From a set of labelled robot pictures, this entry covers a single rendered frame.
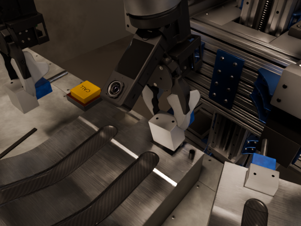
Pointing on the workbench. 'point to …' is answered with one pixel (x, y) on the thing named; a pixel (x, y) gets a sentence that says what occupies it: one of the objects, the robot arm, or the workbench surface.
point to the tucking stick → (17, 142)
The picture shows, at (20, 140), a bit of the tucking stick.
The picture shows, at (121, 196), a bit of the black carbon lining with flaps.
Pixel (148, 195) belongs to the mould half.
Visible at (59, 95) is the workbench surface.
